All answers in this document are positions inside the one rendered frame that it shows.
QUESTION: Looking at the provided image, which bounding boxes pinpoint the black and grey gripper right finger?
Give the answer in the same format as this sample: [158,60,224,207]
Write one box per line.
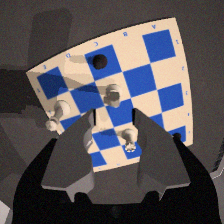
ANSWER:
[132,108,222,224]

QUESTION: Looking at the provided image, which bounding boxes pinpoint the black chess piece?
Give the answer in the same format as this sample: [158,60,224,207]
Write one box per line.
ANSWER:
[92,54,108,70]
[173,133,181,140]

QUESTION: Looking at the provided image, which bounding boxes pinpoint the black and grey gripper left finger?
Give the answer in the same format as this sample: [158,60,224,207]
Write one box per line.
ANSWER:
[11,108,96,224]

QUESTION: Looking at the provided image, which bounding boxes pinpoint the blue and cream chessboard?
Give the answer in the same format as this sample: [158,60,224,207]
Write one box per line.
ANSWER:
[26,18,193,172]

